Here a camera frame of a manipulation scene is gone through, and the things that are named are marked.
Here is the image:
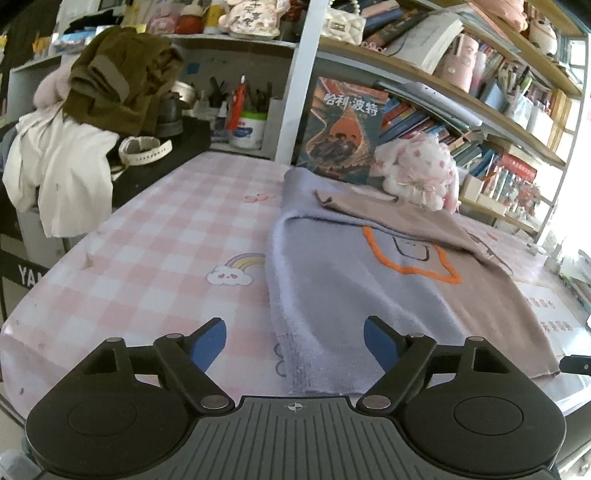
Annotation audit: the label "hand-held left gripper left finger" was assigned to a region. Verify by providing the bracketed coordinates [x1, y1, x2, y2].
[83, 318, 235, 415]

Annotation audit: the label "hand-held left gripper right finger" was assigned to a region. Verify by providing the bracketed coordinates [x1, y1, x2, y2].
[355, 316, 509, 415]

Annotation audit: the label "purple and beige sweater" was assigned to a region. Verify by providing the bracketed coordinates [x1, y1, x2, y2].
[265, 167, 561, 397]

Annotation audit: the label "white paper sheet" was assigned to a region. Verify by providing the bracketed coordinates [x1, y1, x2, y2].
[515, 281, 587, 337]

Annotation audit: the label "red boxed book set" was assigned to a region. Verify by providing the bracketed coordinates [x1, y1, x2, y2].
[489, 152, 539, 204]

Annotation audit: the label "pink spotted plush toy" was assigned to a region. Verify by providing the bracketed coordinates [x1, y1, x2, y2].
[373, 131, 460, 213]

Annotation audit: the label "white wrist watch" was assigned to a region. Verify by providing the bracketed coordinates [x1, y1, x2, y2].
[119, 136, 173, 166]

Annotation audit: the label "white storage box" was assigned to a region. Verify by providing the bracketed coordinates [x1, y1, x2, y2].
[526, 104, 555, 144]

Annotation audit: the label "black digital piano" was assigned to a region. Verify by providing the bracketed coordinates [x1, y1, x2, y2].
[0, 115, 212, 319]

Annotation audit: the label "white jar with green lid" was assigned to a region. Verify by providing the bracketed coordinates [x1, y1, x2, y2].
[229, 113, 267, 149]

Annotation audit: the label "dark illustrated book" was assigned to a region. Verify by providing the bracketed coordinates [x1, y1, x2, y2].
[295, 76, 391, 188]

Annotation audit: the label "white garment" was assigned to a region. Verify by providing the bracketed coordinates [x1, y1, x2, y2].
[2, 108, 121, 238]

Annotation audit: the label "row of colourful books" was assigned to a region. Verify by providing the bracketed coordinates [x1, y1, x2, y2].
[381, 95, 497, 178]

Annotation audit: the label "dark round pot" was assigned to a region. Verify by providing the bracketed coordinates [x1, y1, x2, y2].
[154, 92, 183, 137]

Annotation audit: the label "red hanging tassel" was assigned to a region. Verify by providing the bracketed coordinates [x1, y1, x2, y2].
[225, 75, 249, 132]

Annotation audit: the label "pen holder with pens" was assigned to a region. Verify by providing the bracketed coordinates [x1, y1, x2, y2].
[198, 76, 282, 144]

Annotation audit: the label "round metal tin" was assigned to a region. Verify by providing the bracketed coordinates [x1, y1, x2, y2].
[171, 80, 198, 106]

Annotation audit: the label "grey tablet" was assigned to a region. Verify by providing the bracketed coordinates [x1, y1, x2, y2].
[373, 80, 483, 132]

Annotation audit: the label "white shelf unit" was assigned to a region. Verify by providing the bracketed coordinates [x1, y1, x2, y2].
[272, 0, 587, 245]

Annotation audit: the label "olive green jacket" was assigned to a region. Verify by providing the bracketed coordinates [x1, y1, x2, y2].
[62, 27, 185, 137]

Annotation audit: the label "pink cup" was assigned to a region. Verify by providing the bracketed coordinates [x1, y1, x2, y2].
[436, 34, 481, 90]

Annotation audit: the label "pink fluffy cloth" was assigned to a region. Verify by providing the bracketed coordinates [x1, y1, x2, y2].
[33, 60, 77, 109]

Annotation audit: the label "pile of leaning books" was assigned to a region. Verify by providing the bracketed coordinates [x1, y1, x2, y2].
[360, 0, 465, 75]

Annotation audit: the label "white quilted handbag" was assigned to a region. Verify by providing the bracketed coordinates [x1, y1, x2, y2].
[322, 0, 366, 45]

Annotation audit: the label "paper bunny decoration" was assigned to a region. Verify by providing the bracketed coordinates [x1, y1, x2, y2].
[219, 0, 282, 38]

